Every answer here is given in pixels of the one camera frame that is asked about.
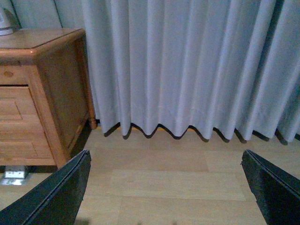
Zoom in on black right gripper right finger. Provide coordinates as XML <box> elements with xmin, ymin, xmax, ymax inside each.
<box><xmin>241</xmin><ymin>150</ymin><xmax>300</xmax><ymax>225</ymax></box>

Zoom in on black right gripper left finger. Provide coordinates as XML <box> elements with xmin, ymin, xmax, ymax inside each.
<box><xmin>0</xmin><ymin>150</ymin><xmax>91</xmax><ymax>225</ymax></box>

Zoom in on wooden top drawer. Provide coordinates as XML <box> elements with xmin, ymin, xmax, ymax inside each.
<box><xmin>0</xmin><ymin>86</ymin><xmax>43</xmax><ymax>133</ymax></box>

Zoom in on wooden drawer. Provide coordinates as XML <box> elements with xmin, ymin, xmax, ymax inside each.
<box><xmin>0</xmin><ymin>132</ymin><xmax>56</xmax><ymax>165</ymax></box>
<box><xmin>0</xmin><ymin>86</ymin><xmax>43</xmax><ymax>133</ymax></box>

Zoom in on wooden bottom drawer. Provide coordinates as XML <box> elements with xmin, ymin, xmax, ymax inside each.
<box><xmin>0</xmin><ymin>132</ymin><xmax>56</xmax><ymax>165</ymax></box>

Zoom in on silver floor socket box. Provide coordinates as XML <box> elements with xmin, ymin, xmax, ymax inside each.
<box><xmin>0</xmin><ymin>165</ymin><xmax>31</xmax><ymax>186</ymax></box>

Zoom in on wooden nightstand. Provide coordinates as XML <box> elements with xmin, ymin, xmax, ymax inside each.
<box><xmin>0</xmin><ymin>28</ymin><xmax>97</xmax><ymax>168</ymax></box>

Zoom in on light grey curtain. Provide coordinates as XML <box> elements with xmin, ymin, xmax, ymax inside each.
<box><xmin>10</xmin><ymin>0</ymin><xmax>300</xmax><ymax>145</ymax></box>

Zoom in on white cylindrical air purifier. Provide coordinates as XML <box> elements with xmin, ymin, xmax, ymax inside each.
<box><xmin>0</xmin><ymin>7</ymin><xmax>19</xmax><ymax>36</ymax></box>

